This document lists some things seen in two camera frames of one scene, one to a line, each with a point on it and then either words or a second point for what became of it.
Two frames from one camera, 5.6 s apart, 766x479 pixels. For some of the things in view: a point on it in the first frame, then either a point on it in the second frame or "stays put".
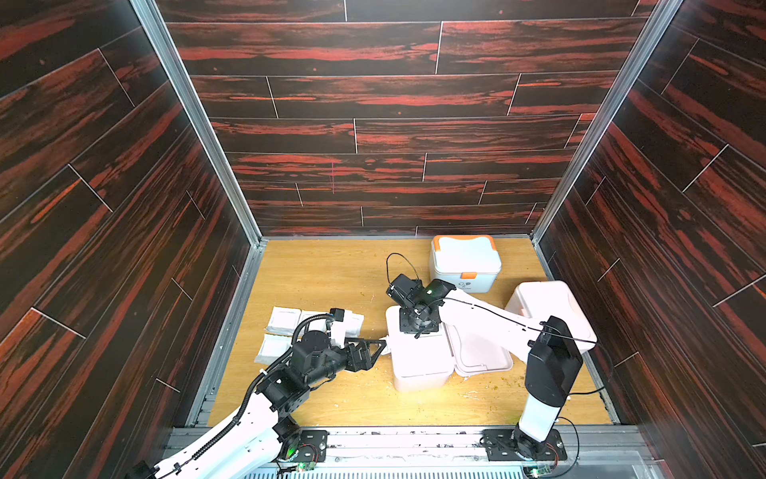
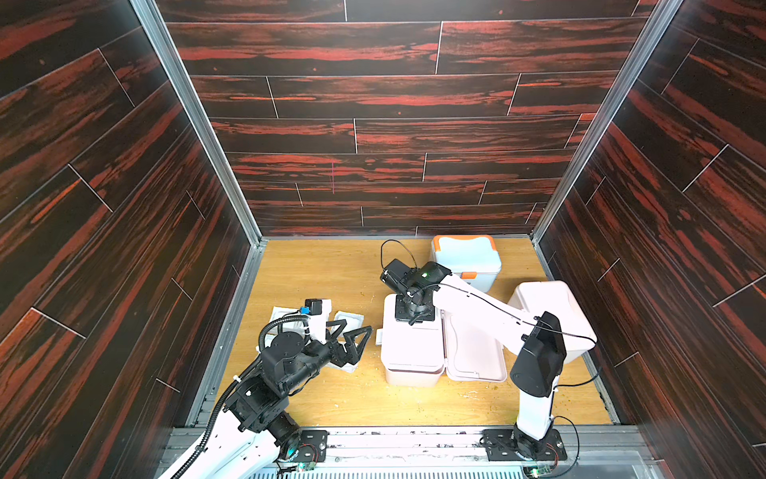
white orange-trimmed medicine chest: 471,262 stays put
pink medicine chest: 426,360 stays put
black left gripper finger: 362,352 → 352,349
